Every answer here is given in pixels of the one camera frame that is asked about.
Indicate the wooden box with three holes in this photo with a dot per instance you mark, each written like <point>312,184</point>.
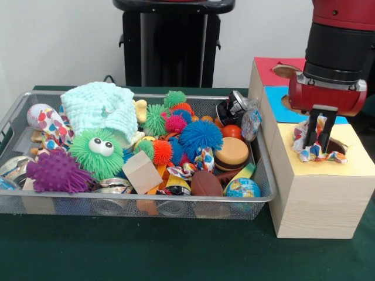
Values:
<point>316,205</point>

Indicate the plain wooden block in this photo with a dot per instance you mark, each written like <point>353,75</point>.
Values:
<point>142,172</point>

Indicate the black upright panel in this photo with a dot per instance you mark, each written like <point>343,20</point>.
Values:
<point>370,58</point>

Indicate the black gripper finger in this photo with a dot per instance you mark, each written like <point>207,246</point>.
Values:
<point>311,128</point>
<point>327,131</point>

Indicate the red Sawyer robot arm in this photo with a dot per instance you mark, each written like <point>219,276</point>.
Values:
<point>340,44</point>

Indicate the white baseball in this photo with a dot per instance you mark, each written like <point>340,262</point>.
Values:
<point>35,115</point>

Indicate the blue spiky rubber ball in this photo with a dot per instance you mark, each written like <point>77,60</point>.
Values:
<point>200,136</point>

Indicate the mint green knitted cloth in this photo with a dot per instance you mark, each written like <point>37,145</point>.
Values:
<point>93,108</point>

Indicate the colourful spotted cloth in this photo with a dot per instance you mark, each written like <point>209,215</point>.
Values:
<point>299,136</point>
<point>206,159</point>

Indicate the toy hamburger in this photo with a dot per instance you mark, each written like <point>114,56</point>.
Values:
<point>231,152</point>

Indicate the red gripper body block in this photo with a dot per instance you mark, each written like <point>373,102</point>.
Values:
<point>325,98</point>

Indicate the shallow clear mesh bin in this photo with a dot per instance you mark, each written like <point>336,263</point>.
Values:
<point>88,207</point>

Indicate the small globe ball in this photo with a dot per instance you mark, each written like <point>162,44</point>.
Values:
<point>241,187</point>

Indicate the small brown football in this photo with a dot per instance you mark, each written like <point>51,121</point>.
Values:
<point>206,183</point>

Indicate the purple spiky rubber toy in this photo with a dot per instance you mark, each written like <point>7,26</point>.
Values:
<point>55,175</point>

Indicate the clear plastic bottle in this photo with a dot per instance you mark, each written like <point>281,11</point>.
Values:
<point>251,123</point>

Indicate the green spiky toy with eyes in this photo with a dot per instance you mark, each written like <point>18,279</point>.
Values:
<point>93,164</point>

